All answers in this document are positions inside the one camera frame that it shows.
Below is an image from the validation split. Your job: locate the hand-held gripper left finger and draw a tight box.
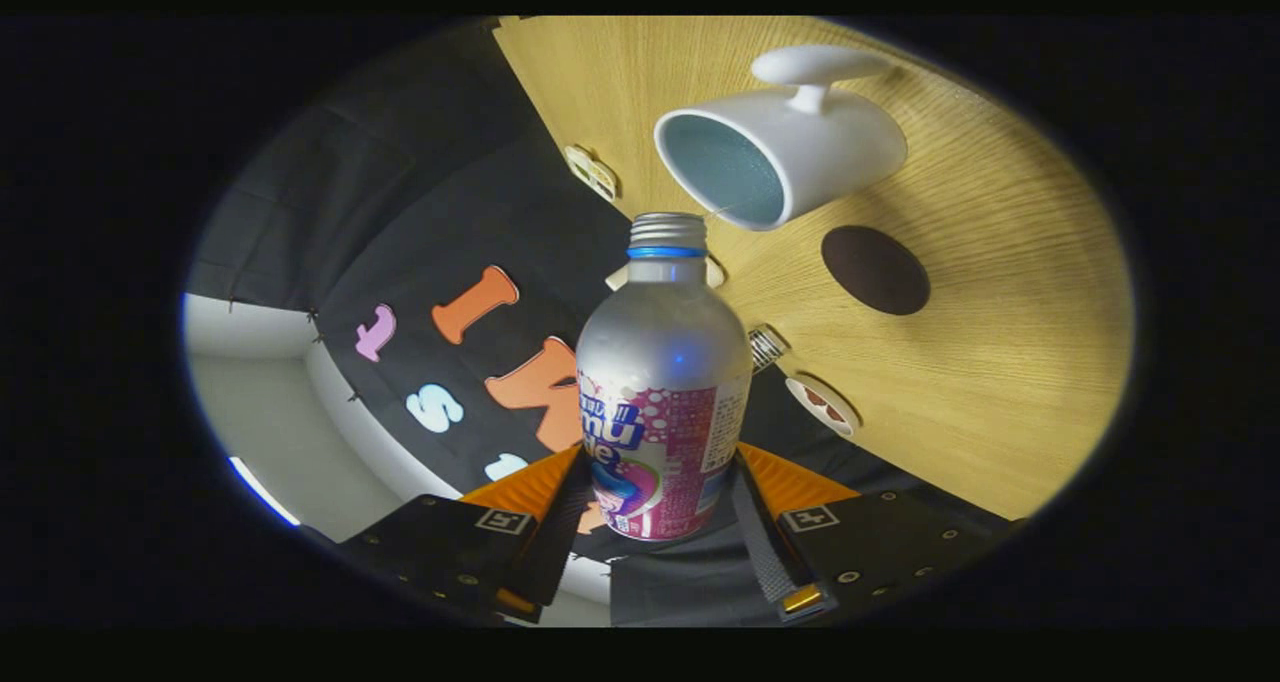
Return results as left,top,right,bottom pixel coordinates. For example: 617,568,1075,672
340,447,596,623

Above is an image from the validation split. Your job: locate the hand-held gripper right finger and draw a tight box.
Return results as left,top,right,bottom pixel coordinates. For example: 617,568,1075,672
730,444,1003,623

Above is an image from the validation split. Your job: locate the silver juice bottle pink label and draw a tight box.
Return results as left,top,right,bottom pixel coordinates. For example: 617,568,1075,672
575,212,754,543

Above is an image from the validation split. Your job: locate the dark brown round coaster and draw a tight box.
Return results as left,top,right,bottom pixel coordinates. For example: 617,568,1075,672
821,225,932,316

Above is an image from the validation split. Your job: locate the white cup with handle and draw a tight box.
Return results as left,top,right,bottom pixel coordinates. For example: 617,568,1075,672
653,44,909,232

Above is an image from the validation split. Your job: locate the white round plate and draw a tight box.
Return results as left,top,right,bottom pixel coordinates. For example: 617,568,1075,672
785,373,861,440

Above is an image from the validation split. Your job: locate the small metal rack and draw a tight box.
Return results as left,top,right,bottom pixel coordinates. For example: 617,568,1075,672
748,324,791,373

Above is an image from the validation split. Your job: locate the white toaster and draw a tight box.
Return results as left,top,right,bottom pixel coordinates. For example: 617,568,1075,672
605,255,728,293

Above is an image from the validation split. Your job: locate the wooden table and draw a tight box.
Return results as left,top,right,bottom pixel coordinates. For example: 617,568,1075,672
493,16,1138,521

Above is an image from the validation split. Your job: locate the small ceiling light panel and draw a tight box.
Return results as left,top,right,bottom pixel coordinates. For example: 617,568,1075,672
228,456,301,528

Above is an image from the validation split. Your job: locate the white divided sauce tray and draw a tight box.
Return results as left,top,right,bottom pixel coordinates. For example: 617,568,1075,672
563,143,621,203

